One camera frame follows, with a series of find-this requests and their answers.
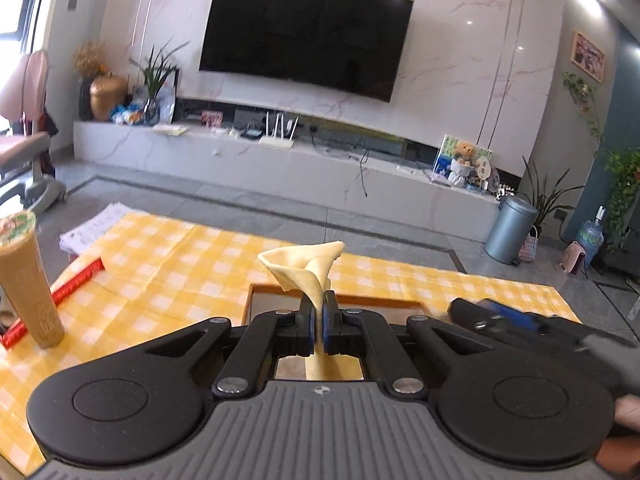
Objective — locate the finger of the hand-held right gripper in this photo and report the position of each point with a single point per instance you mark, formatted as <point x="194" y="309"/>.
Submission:
<point x="480" y="322"/>
<point x="512" y="314"/>

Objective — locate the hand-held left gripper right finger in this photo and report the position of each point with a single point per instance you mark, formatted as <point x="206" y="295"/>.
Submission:
<point x="326" y="325"/>

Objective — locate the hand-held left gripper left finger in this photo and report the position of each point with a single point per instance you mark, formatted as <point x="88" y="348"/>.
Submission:
<point x="311" y="325"/>

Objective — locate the yellow cloth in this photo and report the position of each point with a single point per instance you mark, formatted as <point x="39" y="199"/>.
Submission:
<point x="305" y="270"/>

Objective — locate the wooden tray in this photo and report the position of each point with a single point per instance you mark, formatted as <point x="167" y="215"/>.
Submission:
<point x="380" y="305"/>

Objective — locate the person's right hand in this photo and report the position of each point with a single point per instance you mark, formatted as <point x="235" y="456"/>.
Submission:
<point x="627" y="412"/>

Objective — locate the pink woven bag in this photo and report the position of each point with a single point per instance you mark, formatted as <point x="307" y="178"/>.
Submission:
<point x="528" y="247"/>

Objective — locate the grey trash bin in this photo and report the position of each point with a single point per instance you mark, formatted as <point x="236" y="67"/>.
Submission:
<point x="510" y="230"/>

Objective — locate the pink heater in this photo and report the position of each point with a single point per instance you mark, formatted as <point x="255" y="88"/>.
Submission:
<point x="577" y="258"/>

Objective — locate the dark green cabinet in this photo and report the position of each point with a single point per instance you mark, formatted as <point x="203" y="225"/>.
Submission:
<point x="622" y="262"/>

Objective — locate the blue water jug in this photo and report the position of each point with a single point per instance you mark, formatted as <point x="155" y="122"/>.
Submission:
<point x="591" y="237"/>

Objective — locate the long leaf potted plant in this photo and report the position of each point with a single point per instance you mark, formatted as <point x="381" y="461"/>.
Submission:
<point x="547" y="200"/>

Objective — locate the white round fan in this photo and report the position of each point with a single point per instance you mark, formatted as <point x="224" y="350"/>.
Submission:
<point x="482" y="167"/>

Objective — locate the yellow checked tablecloth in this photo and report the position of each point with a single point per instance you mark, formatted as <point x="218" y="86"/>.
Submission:
<point x="165" y="270"/>

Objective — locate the white marble television cabinet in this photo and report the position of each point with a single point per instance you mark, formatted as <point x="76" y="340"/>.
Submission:
<point x="280" y="170"/>

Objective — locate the teddy bear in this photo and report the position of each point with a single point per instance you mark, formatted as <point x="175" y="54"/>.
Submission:
<point x="462" y="160"/>

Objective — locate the green blue canvas painting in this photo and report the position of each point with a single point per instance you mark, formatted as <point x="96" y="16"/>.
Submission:
<point x="445" y="160"/>

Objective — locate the bushy green pothos plant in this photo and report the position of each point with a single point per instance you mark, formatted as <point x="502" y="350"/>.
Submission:
<point x="625" y="185"/>

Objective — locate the white router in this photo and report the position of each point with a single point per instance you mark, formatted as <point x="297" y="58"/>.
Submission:
<point x="277" y="140"/>

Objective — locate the small black box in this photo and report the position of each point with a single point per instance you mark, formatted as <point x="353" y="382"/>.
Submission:
<point x="251" y="134"/>

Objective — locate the pink photo card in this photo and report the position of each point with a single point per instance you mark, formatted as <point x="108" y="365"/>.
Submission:
<point x="212" y="119"/>

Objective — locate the thin climbing vine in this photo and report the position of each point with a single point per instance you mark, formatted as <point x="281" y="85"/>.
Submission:
<point x="582" y="95"/>

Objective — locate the yellow booklet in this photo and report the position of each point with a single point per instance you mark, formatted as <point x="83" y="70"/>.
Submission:
<point x="171" y="129"/>

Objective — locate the stack of white papers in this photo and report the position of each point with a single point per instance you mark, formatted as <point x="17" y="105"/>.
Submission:
<point x="90" y="230"/>

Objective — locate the red ruler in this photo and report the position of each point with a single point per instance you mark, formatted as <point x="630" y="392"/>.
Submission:
<point x="70" y="285"/>

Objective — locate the black framed picture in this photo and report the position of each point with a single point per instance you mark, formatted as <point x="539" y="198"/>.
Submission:
<point x="172" y="95"/>

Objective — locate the blue snack bags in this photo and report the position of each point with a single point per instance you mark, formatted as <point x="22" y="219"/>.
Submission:
<point x="127" y="114"/>

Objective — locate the beige paper cup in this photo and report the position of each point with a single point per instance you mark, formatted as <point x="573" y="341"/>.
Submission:
<point x="32" y="290"/>

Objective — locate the black flat television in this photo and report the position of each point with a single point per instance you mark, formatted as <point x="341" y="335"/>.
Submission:
<point x="305" y="35"/>

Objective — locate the green plant in glass vase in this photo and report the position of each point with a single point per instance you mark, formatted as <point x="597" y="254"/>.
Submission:
<point x="157" y="77"/>

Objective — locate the gold vase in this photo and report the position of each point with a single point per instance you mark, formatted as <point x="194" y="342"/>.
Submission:
<point x="106" y="97"/>

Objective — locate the pink grey chair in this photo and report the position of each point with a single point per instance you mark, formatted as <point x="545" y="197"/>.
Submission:
<point x="30" y="160"/>

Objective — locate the dried flower bunch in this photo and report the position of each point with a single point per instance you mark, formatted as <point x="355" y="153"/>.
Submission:
<point x="90" y="60"/>

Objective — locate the window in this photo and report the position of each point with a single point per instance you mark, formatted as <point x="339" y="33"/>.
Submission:
<point x="20" y="0"/>

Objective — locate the wooden framed wall picture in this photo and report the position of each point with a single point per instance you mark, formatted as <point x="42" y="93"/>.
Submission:
<point x="588" y="56"/>

